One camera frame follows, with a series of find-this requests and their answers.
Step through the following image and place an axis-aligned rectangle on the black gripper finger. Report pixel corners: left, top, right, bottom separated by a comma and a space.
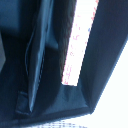
0, 34, 7, 70

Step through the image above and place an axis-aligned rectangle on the red granola bar packet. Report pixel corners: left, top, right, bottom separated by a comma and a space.
61, 0, 100, 87

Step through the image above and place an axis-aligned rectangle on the black fabric bag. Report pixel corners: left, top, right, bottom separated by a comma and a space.
0, 0, 128, 126

